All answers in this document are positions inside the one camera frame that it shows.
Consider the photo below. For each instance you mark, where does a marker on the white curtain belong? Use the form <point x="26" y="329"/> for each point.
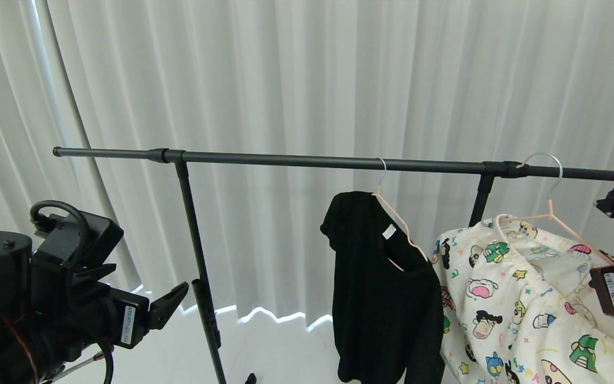
<point x="285" y="69"/>

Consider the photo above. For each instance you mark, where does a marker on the pink clothes hanger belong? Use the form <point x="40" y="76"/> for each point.
<point x="385" y="168"/>
<point x="560" y="173"/>

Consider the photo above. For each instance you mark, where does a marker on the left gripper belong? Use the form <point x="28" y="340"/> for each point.
<point x="99" y="320"/>

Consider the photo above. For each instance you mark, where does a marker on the cream printed garment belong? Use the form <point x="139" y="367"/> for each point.
<point x="525" y="320"/>

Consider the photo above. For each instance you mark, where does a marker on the black clothes rack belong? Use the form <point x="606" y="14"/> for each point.
<point x="285" y="160"/>

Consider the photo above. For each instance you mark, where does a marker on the black t-shirt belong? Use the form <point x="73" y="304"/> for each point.
<point x="381" y="320"/>

